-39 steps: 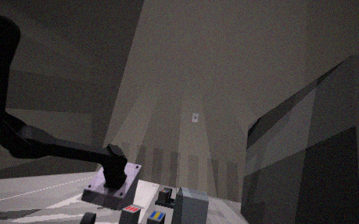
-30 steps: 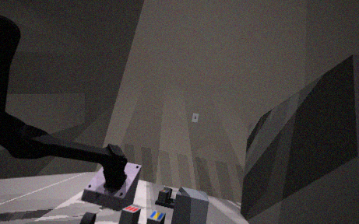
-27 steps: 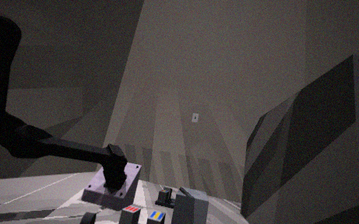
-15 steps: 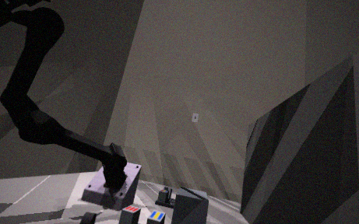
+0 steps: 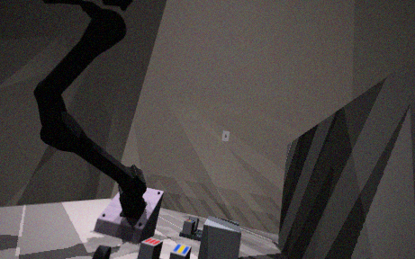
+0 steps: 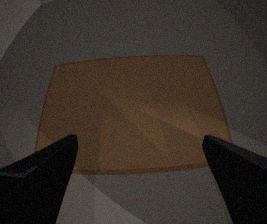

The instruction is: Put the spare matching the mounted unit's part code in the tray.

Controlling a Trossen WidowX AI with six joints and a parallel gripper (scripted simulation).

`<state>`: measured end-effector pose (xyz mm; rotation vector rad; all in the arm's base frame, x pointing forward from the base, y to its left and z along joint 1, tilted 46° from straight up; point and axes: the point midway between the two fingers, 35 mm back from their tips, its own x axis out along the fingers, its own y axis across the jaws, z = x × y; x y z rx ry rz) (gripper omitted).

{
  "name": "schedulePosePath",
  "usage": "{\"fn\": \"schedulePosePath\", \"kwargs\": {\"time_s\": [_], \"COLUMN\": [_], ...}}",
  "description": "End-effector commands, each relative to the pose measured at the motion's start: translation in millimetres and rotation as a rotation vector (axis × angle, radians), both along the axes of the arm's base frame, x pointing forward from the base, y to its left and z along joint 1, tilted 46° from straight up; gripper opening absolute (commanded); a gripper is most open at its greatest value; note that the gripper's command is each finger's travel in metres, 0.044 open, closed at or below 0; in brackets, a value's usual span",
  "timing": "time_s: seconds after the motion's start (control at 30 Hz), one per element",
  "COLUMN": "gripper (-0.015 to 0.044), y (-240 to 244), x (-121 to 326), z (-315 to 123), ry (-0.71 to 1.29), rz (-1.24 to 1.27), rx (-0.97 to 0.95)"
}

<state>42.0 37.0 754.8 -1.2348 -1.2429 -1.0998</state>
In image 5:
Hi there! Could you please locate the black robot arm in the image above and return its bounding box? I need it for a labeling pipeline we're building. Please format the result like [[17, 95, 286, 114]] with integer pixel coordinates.
[[34, 0, 147, 219]]

